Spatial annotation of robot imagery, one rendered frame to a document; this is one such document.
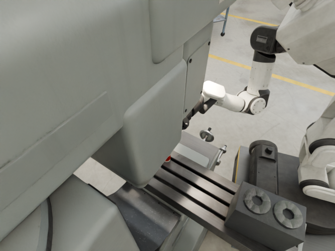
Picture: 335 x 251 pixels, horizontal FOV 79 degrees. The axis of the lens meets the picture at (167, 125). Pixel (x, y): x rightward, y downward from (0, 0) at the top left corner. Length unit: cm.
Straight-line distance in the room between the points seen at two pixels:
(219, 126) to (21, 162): 233
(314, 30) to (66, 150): 72
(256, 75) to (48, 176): 88
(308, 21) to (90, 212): 75
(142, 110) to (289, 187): 134
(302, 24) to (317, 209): 110
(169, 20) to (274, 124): 248
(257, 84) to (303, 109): 213
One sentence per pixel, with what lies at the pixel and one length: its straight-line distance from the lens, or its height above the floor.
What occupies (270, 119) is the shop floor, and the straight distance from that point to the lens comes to 276.
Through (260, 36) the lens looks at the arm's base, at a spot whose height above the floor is 143.
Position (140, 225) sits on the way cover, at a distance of 93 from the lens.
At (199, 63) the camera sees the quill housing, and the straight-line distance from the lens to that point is 52.
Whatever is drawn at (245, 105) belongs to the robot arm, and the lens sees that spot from 100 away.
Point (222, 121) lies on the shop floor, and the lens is 253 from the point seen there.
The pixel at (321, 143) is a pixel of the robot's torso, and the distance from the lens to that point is 116.
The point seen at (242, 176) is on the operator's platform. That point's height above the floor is 40.
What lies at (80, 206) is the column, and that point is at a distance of 32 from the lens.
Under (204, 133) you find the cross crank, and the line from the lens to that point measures 155.
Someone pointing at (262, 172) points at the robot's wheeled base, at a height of 59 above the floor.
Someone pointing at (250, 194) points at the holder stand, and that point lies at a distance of 81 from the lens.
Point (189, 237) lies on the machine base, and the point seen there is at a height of 20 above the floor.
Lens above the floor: 180
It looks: 49 degrees down
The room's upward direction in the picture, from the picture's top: straight up
